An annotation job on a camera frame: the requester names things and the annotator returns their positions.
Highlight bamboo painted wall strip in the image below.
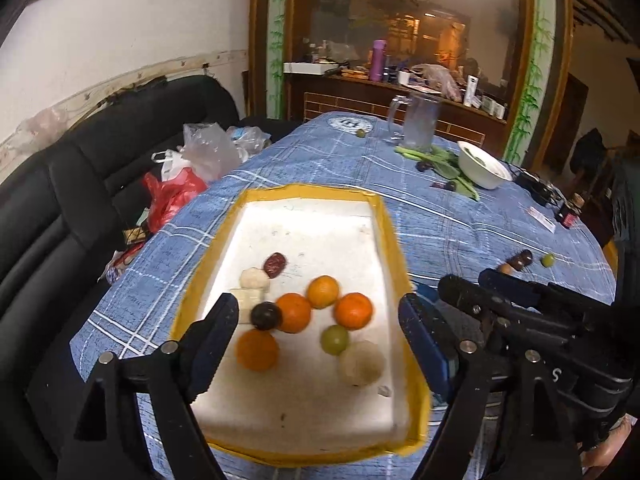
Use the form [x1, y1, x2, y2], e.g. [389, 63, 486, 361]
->
[267, 0, 293, 116]
[502, 0, 556, 166]

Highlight blue plaid tablecloth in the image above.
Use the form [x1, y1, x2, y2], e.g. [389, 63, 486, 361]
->
[70, 110, 618, 480]

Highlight wooden sideboard cabinet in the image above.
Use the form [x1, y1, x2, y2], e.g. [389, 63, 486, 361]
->
[248, 0, 576, 171]

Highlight clear plastic bag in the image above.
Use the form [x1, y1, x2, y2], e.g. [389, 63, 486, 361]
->
[182, 122, 243, 181]

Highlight red black jar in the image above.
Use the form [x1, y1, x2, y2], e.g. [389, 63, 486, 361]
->
[555, 192, 586, 229]

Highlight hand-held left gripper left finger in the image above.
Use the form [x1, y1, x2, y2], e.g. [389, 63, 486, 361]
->
[56, 292, 241, 480]

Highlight beige round fruit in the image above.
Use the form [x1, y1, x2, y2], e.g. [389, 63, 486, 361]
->
[338, 340, 386, 387]

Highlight yellow-rimmed white foam tray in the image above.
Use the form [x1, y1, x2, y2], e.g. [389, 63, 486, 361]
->
[170, 183, 432, 466]

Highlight purple thermos bottle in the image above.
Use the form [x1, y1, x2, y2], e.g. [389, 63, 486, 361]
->
[369, 39, 388, 82]

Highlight brown wooden door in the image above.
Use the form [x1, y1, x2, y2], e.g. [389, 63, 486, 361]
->
[542, 72, 590, 173]

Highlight dark hanging coat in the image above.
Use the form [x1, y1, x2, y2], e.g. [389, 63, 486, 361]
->
[570, 129, 607, 176]

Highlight red plastic bag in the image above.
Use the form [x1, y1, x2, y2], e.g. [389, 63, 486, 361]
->
[141, 167, 208, 233]

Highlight flat white box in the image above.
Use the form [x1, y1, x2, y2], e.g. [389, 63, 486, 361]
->
[283, 61, 336, 76]

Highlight blue white plastic bag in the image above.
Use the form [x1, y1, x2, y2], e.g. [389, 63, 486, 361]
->
[226, 125, 273, 156]

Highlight red dried date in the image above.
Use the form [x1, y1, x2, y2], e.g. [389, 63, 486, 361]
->
[263, 252, 287, 279]

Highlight small dark purple plum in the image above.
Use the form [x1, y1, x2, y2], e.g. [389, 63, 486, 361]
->
[250, 301, 283, 331]

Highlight glass mug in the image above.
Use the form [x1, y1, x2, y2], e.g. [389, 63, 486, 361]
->
[386, 94, 442, 152]

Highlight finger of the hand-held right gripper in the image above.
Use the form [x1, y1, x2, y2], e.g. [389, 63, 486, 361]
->
[478, 268, 556, 306]
[438, 273, 522, 326]

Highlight green vegetable leaves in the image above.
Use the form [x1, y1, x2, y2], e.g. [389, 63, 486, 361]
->
[394, 145, 481, 202]

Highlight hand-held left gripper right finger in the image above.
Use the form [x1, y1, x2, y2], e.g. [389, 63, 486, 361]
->
[397, 293, 584, 480]

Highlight pink snack packet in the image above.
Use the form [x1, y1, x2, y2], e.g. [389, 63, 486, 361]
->
[102, 250, 136, 283]

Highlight orange mandarin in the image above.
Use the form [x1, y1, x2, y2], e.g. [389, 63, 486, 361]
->
[236, 329, 280, 372]
[306, 275, 341, 309]
[333, 292, 374, 330]
[274, 292, 313, 334]

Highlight white enamel bowl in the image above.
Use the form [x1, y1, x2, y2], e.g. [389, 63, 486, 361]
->
[457, 140, 514, 191]

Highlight pink plastic bag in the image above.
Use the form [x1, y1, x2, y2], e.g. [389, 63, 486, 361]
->
[410, 63, 463, 102]

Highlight black sofa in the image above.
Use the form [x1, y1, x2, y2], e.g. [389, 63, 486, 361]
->
[0, 76, 301, 480]

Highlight white red paper card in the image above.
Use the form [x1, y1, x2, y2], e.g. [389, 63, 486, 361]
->
[528, 206, 557, 233]

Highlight person's right hand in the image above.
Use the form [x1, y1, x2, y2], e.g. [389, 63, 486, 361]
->
[580, 412, 639, 471]

